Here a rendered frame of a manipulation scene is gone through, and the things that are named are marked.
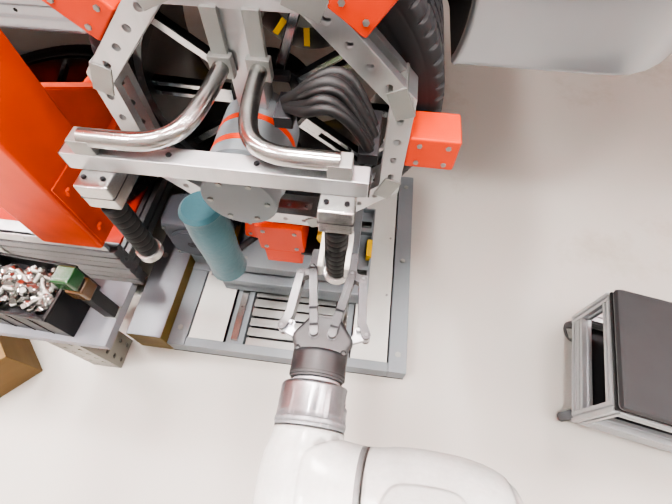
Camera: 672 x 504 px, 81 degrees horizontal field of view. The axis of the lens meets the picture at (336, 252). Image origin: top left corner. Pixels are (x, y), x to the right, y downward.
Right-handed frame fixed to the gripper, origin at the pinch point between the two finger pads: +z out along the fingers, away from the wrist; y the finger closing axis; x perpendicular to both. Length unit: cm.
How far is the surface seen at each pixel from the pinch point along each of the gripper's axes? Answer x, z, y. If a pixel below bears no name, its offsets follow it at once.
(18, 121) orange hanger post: 4, 17, -60
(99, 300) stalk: -29, -3, -54
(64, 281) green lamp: -17, -4, -54
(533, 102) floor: -83, 150, 84
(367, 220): -66, 53, 5
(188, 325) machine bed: -75, 8, -52
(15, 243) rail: -50, 19, -102
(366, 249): -65, 40, 6
